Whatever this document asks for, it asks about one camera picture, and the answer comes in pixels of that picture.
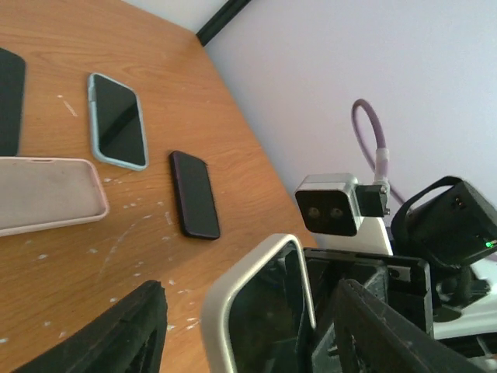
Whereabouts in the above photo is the black phone green edge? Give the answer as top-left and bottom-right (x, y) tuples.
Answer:
(0, 48), (26, 156)

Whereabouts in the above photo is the light blue phone case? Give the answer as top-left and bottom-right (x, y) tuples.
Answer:
(86, 71), (150, 172)

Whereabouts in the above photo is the black phone case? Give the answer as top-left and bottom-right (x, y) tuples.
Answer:
(169, 151), (221, 240)

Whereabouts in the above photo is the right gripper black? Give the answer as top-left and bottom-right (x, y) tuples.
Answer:
(304, 248), (433, 372)

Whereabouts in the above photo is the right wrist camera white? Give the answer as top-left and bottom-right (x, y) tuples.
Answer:
(294, 173), (393, 256)

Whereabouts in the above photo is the pink phone case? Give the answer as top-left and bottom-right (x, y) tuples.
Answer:
(1, 157), (109, 236)

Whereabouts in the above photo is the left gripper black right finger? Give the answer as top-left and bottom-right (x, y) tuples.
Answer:
(334, 280), (483, 372)

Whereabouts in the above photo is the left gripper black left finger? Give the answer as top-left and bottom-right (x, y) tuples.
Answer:
(15, 280), (167, 372)

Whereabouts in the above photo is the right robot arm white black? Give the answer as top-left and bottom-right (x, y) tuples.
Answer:
(304, 176), (496, 372)

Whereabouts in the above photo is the white phone case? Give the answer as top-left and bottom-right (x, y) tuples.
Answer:
(201, 233), (316, 372)

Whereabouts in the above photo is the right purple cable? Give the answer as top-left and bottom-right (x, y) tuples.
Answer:
(351, 98), (407, 205)

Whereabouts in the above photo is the black aluminium frame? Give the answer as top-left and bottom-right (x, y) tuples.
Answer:
(196, 0), (251, 47)

